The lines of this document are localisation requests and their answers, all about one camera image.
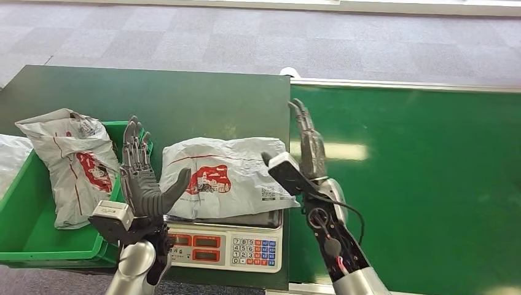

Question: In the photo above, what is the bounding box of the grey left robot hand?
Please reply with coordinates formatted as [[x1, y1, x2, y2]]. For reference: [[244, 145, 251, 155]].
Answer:
[[119, 116, 192, 219]]

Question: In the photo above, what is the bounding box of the grey mailer package red print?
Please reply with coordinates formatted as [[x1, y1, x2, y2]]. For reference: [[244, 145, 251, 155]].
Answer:
[[159, 137, 301, 221], [15, 108, 121, 230]]

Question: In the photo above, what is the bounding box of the green conveyor belt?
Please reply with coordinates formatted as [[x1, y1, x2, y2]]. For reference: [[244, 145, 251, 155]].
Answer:
[[288, 77, 521, 295]]

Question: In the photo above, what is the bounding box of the electronic scale with steel tray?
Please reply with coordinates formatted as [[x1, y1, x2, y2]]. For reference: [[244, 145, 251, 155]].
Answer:
[[162, 209, 284, 274]]

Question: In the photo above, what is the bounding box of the green plastic crate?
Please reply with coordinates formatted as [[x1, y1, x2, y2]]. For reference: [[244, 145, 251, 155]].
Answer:
[[0, 120, 154, 264]]

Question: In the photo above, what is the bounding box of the white plastic bag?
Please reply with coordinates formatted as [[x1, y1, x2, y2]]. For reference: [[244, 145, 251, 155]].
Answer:
[[0, 134, 34, 200]]

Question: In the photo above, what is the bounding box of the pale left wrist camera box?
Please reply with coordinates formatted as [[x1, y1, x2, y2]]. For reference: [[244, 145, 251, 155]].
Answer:
[[88, 200, 136, 246]]

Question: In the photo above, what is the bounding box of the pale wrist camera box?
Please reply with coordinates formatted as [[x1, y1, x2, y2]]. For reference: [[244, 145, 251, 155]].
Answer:
[[88, 200, 136, 246], [267, 152, 323, 197]]

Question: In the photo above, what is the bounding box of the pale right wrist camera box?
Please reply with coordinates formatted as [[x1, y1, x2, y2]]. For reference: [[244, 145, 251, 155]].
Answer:
[[267, 152, 323, 197]]

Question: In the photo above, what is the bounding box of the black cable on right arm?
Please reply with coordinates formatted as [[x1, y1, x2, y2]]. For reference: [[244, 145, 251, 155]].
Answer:
[[303, 190, 366, 246]]

